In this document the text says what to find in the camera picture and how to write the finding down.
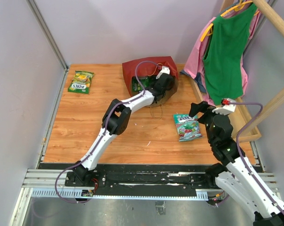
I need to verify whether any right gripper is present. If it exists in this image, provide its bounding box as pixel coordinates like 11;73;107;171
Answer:
189;100;228;144

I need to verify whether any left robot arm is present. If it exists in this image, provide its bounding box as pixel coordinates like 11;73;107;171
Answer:
72;73;175;186

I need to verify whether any green Fox's candy packet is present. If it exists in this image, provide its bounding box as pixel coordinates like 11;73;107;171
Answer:
68;71;95;94

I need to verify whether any green tank top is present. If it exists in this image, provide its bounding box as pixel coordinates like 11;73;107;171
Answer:
203;4;257;105

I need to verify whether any teal candy packet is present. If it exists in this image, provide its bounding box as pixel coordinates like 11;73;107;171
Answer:
173;114;202;142

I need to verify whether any white cable duct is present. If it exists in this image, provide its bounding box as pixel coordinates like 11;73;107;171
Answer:
32;187;209;201

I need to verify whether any blue grey shirt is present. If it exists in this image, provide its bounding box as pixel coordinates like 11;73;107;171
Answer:
180;70;206;93

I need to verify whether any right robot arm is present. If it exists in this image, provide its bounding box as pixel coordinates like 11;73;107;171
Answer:
189;98;284;226

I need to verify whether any wooden clothes rack frame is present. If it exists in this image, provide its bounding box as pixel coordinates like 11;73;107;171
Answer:
186;0;284;143

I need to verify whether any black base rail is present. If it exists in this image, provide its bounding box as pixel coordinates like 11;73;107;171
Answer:
64;163;234;198

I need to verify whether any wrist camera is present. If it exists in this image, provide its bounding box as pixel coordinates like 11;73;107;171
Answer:
159;66;170;74
212;98;236;115

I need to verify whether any red brown paper bag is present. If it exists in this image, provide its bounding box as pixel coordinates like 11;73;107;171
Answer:
122;56;179;108

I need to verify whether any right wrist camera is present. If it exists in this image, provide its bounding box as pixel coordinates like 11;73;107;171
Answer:
212;98;236;115

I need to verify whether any aluminium corner post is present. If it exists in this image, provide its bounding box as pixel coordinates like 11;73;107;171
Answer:
26;0;69;70

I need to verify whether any pink shirt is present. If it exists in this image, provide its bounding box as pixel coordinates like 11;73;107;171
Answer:
183;11;260;105

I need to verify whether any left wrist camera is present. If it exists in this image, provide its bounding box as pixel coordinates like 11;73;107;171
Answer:
159;66;170;74

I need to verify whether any yellow clothes hanger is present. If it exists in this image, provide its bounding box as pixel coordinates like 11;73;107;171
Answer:
200;0;253;42

